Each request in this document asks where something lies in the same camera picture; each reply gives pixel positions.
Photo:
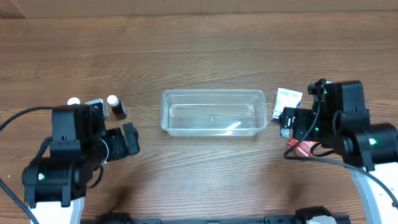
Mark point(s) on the clear plastic container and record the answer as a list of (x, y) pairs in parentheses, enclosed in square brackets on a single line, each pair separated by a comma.
[(204, 113)]

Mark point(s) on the orange tube white cap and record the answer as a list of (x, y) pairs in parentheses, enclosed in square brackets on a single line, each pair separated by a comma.
[(73, 101)]

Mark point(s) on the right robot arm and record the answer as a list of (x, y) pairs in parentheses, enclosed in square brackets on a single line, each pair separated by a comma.
[(368, 150)]

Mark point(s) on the red Panadol box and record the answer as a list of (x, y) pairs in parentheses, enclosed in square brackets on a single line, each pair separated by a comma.
[(303, 149)]

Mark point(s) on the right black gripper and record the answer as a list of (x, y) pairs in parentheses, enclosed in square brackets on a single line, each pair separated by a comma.
[(286, 118)]

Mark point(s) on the white blue medicine box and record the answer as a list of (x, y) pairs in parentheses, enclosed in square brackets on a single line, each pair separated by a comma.
[(285, 98)]

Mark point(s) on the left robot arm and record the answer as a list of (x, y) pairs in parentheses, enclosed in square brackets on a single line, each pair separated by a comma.
[(55, 186)]

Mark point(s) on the black bottle white cap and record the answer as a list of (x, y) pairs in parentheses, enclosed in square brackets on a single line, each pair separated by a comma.
[(117, 107)]

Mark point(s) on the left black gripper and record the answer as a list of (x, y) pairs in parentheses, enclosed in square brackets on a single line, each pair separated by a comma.
[(131, 139)]

